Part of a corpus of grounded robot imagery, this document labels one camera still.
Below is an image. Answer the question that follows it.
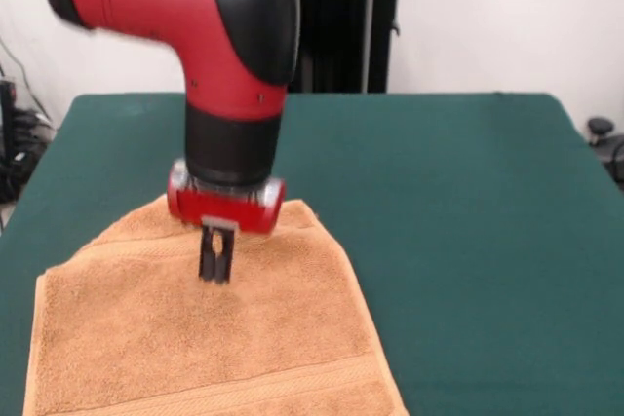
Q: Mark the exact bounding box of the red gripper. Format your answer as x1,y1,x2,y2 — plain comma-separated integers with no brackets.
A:
166,175,287,286

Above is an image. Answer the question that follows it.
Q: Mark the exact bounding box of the orange terry towel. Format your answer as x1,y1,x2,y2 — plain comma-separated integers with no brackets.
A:
21,194,410,416

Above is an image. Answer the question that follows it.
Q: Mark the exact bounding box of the black electronics box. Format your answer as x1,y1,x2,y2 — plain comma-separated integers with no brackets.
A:
0,78,19,204

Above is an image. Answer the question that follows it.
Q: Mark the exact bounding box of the dark green table cloth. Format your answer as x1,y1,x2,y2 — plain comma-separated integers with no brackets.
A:
0,91,624,416

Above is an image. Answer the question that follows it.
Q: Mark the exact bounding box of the black office chair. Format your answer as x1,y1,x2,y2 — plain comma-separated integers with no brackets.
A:
586,116,624,193

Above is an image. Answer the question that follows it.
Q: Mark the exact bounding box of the black cable bundle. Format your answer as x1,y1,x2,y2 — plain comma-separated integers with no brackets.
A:
10,107,56,178

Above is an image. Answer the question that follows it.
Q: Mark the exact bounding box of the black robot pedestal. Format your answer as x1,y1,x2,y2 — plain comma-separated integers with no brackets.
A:
286,0,421,95

